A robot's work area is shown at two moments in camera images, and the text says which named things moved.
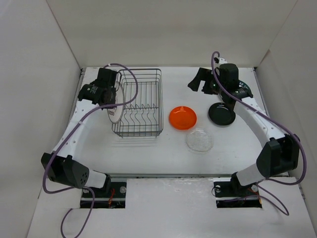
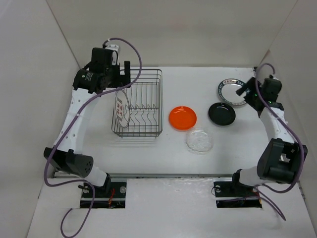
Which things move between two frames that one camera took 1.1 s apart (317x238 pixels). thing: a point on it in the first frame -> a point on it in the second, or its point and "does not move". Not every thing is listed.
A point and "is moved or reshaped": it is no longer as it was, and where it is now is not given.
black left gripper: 113,90 -> 122,80
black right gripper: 204,74 -> 250,85
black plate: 220,115 does not move
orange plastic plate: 183,117 does not move
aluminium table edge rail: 169,174 does not move
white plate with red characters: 115,114 is moved or reshaped
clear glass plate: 199,141 does not move
